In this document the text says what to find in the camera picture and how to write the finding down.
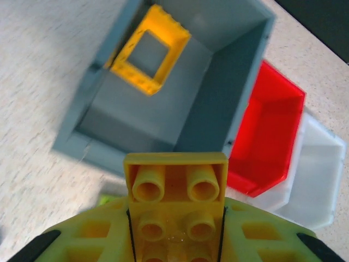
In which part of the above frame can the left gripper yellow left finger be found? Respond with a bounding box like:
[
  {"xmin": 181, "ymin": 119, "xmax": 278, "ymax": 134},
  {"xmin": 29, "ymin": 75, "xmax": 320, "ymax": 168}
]
[{"xmin": 35, "ymin": 196, "xmax": 136, "ymax": 262}]

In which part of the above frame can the red plastic bin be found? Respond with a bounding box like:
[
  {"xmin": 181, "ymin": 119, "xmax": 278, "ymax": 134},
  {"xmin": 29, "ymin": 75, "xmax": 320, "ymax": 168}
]
[{"xmin": 226, "ymin": 60, "xmax": 306, "ymax": 198}]

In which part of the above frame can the green lego brick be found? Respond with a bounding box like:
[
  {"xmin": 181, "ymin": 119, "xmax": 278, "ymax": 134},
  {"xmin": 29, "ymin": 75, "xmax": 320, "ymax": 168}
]
[{"xmin": 98, "ymin": 192, "xmax": 121, "ymax": 208}]

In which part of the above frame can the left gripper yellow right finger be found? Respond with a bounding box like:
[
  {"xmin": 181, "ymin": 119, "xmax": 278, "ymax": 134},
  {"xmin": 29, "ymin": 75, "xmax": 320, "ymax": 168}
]
[{"xmin": 219, "ymin": 196, "xmax": 325, "ymax": 262}]

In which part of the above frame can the white plastic bin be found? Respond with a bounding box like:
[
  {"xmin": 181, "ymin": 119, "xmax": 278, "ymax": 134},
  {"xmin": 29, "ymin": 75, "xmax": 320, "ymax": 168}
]
[{"xmin": 256, "ymin": 108, "xmax": 347, "ymax": 231}]

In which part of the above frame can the orange-yellow lego brick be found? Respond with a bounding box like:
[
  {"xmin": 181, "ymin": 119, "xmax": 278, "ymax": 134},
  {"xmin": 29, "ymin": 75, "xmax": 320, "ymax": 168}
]
[{"xmin": 123, "ymin": 152, "xmax": 229, "ymax": 262}]

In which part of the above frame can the yellow lego window frame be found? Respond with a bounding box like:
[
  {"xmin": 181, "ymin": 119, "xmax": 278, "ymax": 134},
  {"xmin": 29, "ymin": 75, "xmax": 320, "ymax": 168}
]
[{"xmin": 104, "ymin": 4, "xmax": 191, "ymax": 97}]

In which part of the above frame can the grey plastic bin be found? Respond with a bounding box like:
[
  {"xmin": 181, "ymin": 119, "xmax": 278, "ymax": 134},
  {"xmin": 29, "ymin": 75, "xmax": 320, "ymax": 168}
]
[{"xmin": 51, "ymin": 0, "xmax": 278, "ymax": 178}]

